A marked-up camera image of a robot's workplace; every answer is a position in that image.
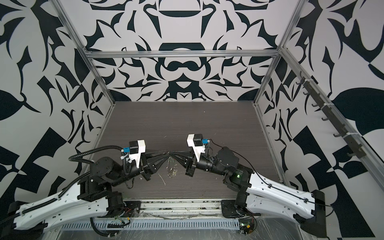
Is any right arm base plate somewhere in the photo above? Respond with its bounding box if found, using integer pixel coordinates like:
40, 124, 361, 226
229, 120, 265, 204
221, 200, 250, 219

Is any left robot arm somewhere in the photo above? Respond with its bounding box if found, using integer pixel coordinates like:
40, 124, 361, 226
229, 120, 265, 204
1, 152, 169, 240

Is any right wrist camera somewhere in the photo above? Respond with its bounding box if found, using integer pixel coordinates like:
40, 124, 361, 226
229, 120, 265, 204
187, 134, 210, 162

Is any black corrugated cable conduit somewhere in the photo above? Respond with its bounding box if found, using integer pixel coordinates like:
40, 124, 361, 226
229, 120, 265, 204
0, 145, 124, 238

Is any white slotted cable duct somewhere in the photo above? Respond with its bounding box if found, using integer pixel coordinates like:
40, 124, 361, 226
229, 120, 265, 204
59, 218, 241, 231

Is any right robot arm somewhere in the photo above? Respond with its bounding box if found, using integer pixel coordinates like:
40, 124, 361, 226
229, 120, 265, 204
170, 147, 327, 238

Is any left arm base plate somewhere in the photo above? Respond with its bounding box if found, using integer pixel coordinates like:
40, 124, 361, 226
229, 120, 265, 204
120, 201, 142, 218

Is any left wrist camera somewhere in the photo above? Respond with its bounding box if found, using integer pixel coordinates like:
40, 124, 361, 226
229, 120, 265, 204
121, 140, 146, 169

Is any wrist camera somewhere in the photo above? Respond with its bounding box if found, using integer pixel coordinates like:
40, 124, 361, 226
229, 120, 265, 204
121, 140, 146, 169
187, 134, 210, 162

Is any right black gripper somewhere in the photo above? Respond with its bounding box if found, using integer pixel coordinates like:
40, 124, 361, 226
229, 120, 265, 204
174, 145, 231, 178

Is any aluminium front rail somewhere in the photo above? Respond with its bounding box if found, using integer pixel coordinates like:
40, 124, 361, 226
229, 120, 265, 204
124, 198, 223, 220

